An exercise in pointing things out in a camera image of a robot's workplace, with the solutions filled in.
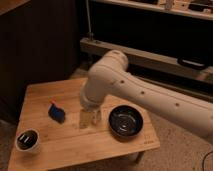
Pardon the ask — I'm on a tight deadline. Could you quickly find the black bowl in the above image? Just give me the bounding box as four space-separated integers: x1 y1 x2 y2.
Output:
108 105 144 138

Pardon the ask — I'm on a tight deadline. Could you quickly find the white cup with dark contents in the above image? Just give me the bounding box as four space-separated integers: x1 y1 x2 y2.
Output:
15 129 40 154

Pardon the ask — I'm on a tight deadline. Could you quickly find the clear plastic bottle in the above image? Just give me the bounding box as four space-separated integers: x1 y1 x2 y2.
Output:
92 109 101 125

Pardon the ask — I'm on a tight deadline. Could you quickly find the black handle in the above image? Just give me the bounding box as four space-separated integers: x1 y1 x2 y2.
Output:
177 58 208 70

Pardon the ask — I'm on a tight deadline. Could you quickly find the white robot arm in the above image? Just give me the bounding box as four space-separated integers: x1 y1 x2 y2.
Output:
80 50 213 145

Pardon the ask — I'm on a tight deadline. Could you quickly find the blue sponge block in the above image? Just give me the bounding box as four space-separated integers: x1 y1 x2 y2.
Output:
48 101 65 124

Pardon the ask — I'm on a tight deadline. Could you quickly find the upper wooden shelf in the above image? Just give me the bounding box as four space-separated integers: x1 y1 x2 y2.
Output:
93 0 213 21

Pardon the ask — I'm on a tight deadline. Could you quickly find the long wooden beam shelf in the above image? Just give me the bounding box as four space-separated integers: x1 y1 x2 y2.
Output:
80 37 213 84

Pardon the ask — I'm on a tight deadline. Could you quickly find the wooden table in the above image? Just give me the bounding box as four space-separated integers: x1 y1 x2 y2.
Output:
7 78 160 171

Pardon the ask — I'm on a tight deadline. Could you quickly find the metal pole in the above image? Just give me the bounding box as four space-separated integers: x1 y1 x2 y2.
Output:
85 0 94 41

